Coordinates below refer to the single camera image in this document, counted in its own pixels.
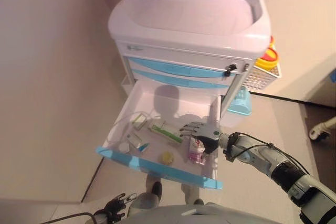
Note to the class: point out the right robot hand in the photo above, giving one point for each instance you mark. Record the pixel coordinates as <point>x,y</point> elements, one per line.
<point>212,132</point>

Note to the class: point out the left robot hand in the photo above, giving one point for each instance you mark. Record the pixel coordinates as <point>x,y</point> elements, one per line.
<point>116,205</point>

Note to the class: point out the round yellow medicine container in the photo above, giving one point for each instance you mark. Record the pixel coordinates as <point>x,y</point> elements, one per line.
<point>168,157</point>

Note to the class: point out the large drawer with blue front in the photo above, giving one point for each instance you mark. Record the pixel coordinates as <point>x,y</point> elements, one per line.
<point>168,98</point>

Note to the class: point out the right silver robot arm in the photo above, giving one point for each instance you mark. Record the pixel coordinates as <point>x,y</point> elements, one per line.
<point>278,163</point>

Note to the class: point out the pink white medicine box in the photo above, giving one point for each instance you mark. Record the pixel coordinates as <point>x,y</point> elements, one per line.
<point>194,153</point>

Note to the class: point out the long green white medicine box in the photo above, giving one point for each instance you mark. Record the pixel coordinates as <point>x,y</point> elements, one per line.
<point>168,132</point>

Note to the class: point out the thin blue-front drawer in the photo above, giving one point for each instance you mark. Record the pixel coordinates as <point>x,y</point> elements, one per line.
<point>178,79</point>
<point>162,65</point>

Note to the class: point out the small green white medicine box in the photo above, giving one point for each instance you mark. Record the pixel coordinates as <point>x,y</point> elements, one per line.
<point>140,121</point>

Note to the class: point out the light blue waste bin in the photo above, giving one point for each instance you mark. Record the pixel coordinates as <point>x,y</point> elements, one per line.
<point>240,102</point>

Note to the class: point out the round white container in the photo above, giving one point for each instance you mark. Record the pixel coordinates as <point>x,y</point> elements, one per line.
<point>123,147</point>

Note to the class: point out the clear plastic tubing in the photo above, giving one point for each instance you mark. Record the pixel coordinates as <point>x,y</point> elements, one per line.
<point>151,115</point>

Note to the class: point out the small blue white packet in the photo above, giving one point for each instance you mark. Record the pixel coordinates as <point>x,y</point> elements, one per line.
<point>144,147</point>

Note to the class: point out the black keys in cart lock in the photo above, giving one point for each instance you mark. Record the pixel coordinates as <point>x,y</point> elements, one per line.
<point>230,68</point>

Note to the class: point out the white box with blue print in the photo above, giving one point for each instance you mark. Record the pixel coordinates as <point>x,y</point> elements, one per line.
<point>134,139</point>

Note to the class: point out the white perforated basket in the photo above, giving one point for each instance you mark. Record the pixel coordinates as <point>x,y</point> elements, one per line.
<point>262,79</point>

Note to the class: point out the grey robot torso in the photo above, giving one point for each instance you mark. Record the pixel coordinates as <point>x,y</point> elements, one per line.
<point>197,216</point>

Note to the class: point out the yellow round sharps container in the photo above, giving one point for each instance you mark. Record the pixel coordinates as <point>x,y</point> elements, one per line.
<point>267,57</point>

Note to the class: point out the white medical cart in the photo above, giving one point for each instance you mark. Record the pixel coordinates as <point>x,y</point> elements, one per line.
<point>183,11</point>

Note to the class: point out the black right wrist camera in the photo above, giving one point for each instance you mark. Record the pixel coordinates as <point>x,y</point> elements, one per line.
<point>230,155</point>

